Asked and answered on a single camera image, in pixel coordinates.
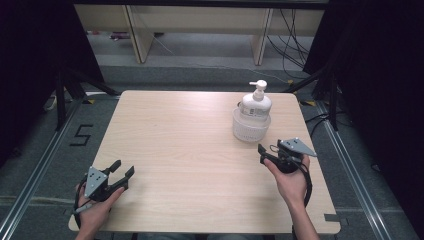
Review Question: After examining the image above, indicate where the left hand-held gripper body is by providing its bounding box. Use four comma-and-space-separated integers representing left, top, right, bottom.
83, 166, 118, 202

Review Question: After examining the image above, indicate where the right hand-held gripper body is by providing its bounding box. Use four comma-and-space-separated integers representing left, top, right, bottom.
271, 137, 318, 175

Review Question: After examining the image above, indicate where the white mesh basket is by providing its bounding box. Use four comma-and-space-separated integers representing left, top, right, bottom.
232, 103, 272, 143

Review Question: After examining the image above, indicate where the white pump bottle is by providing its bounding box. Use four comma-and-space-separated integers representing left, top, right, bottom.
238, 79, 273, 123

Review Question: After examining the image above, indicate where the person's left hand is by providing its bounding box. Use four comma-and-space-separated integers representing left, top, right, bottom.
76, 185, 125, 235

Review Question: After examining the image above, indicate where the person's right hand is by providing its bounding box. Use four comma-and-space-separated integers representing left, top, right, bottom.
262, 155, 311, 210

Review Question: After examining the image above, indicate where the black metal stand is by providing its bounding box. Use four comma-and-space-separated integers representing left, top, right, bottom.
54, 66, 121, 132
283, 63, 340, 132

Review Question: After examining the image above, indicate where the black curtain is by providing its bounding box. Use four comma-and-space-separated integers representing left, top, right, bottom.
0, 0, 105, 168
302, 0, 424, 231

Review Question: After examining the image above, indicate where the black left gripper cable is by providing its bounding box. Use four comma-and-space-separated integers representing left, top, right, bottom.
73, 178, 88, 230

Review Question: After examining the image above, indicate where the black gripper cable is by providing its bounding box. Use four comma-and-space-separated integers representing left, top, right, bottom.
292, 158, 314, 208
73, 178, 88, 230

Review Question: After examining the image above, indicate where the grey cable plug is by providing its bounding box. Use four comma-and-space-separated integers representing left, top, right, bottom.
73, 203, 93, 215

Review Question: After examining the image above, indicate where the black floor cable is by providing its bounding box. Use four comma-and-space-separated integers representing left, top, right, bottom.
304, 111, 335, 138

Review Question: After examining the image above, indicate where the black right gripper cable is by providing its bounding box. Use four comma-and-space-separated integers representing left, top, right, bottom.
292, 158, 314, 208

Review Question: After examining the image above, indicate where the aluminium floor rail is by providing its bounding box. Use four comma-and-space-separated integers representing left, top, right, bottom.
0, 98, 84, 240
314, 99, 394, 240

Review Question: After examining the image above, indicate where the thin white floor cable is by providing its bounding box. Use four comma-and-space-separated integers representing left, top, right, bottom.
152, 34, 290, 84

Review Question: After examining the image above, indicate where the white strap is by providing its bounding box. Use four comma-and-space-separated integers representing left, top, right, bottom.
42, 94, 58, 112

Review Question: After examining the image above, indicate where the bundle of black cables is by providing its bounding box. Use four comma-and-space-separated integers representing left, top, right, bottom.
266, 8, 312, 80

